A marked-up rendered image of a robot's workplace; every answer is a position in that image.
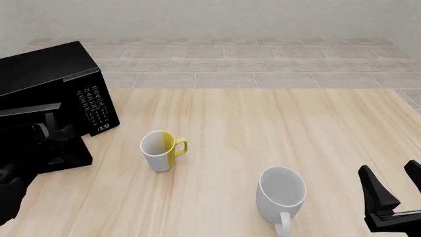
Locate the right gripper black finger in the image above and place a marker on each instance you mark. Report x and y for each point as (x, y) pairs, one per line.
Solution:
(415, 172)
(376, 195)

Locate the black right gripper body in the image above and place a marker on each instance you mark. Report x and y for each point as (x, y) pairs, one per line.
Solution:
(394, 222)

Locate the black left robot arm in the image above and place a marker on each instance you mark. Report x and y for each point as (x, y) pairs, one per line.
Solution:
(10, 195)

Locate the black microwave door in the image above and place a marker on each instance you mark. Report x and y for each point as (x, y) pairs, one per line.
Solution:
(77, 155)

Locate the black microwave oven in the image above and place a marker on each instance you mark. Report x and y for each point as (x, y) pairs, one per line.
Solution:
(49, 74)

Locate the white and yellow mug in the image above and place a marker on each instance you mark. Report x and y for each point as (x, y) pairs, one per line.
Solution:
(158, 155)

